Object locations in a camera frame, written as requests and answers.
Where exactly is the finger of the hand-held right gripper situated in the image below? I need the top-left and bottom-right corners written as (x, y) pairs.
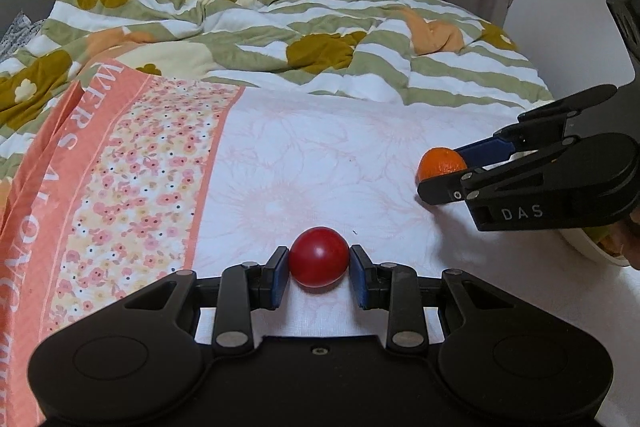
top-left (416, 146), bottom-right (568, 208)
top-left (456, 84), bottom-right (619, 170)

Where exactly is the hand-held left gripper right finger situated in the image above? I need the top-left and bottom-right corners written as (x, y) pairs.
top-left (349, 244), bottom-right (519, 354)

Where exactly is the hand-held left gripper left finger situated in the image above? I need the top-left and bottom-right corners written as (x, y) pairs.
top-left (122, 246), bottom-right (291, 354)

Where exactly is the small orange kumquat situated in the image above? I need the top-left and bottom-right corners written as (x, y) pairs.
top-left (418, 147), bottom-right (468, 184)

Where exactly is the red cherry tomato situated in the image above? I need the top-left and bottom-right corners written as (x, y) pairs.
top-left (289, 227), bottom-right (350, 289)

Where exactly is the white oval dish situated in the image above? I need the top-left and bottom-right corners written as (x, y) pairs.
top-left (559, 226), bottom-right (632, 269)

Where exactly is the pink floral printed sheet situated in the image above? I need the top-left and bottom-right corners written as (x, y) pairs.
top-left (0, 61), bottom-right (640, 427)

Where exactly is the green striped floral quilt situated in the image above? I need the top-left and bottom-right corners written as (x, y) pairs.
top-left (0, 0), bottom-right (557, 190)

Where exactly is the grey patterned cloth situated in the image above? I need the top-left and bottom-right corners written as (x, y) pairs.
top-left (0, 10), bottom-right (47, 58)

